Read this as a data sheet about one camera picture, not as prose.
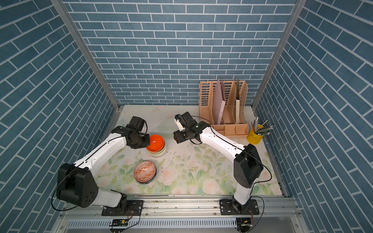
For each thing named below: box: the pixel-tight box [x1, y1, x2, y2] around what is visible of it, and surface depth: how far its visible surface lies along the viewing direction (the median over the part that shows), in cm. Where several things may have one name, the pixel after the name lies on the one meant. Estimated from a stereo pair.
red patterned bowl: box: [133, 160, 157, 184], surface depth 83 cm
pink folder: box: [212, 78, 226, 125], surface depth 98 cm
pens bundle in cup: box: [249, 116, 274, 136], surface depth 96 cm
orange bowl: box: [145, 134, 165, 153], surface depth 87 cm
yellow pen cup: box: [246, 124, 265, 145], surface depth 96 cm
